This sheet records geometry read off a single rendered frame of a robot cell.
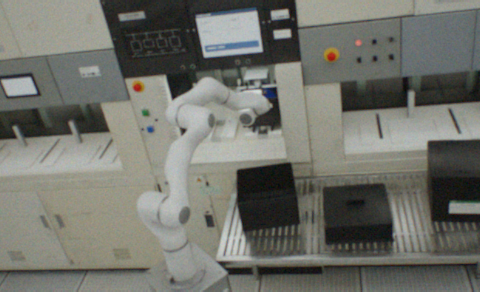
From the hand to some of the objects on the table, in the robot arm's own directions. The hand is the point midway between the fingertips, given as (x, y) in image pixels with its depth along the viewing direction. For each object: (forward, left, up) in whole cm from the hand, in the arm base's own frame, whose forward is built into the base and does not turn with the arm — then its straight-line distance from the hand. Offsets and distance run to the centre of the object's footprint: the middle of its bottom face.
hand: (253, 89), depth 268 cm
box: (+34, -100, -43) cm, 114 cm away
